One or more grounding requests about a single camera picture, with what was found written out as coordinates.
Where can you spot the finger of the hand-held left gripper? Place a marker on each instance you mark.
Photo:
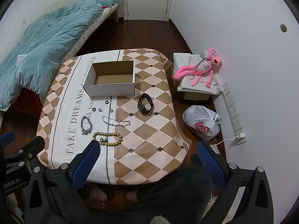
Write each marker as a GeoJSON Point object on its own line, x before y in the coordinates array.
{"type": "Point", "coordinates": [30, 148]}
{"type": "Point", "coordinates": [7, 138]}

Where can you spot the white door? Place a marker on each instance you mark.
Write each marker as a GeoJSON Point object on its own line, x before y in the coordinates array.
{"type": "Point", "coordinates": [149, 0]}

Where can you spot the black clip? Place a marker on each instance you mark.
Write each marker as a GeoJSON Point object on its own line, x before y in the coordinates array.
{"type": "Point", "coordinates": [141, 107]}

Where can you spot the round wall hole cap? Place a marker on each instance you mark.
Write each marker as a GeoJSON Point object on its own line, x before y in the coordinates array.
{"type": "Point", "coordinates": [283, 28]}

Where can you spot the white charger plug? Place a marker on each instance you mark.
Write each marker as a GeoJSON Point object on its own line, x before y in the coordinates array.
{"type": "Point", "coordinates": [241, 138]}

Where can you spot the white plastic bag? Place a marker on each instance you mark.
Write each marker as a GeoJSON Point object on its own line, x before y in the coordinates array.
{"type": "Point", "coordinates": [201, 119]}

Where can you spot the white cardboard box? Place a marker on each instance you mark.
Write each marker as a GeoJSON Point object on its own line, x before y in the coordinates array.
{"type": "Point", "coordinates": [109, 90]}

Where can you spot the wooden bed frame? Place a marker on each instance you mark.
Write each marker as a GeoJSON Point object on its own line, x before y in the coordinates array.
{"type": "Point", "coordinates": [116, 14]}

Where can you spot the person's legs in dark trousers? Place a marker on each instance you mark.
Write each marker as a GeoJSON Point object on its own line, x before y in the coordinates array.
{"type": "Point", "coordinates": [168, 191]}

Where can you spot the pink plush toy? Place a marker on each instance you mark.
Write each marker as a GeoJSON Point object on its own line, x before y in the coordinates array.
{"type": "Point", "coordinates": [205, 66]}

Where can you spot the checked printed tablecloth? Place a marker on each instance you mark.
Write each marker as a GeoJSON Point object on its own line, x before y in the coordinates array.
{"type": "Point", "coordinates": [144, 126]}

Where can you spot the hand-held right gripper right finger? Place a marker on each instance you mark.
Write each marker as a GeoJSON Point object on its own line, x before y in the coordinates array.
{"type": "Point", "coordinates": [210, 165]}

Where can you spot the small silver pendant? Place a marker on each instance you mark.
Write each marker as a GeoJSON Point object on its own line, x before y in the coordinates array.
{"type": "Point", "coordinates": [103, 140]}

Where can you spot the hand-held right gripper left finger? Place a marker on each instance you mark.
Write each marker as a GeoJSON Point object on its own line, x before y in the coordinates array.
{"type": "Point", "coordinates": [86, 165]}

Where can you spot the white power strip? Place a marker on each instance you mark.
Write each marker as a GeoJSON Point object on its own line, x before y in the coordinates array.
{"type": "Point", "coordinates": [233, 112]}

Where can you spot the bed with blue duvet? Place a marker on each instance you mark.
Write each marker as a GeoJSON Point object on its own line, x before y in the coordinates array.
{"type": "Point", "coordinates": [51, 44]}

